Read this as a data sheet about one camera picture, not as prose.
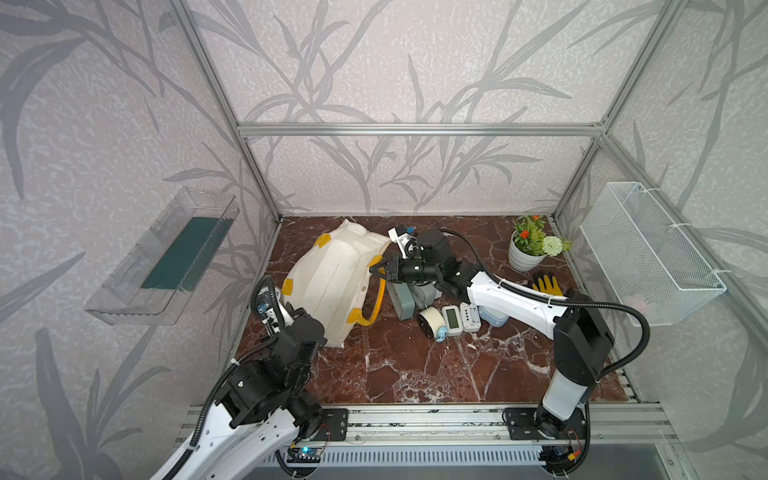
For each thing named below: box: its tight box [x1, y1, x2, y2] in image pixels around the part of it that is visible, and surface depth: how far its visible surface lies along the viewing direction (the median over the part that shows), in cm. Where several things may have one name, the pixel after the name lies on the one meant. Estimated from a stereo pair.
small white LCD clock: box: [460, 302, 481, 333], surface depth 91 cm
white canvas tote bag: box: [282, 219, 390, 348], surface depth 92 cm
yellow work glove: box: [532, 275, 564, 296], surface depth 99 cm
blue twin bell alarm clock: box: [417, 306, 448, 343], surface depth 86 cm
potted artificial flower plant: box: [508, 215, 572, 271], surface depth 96 cm
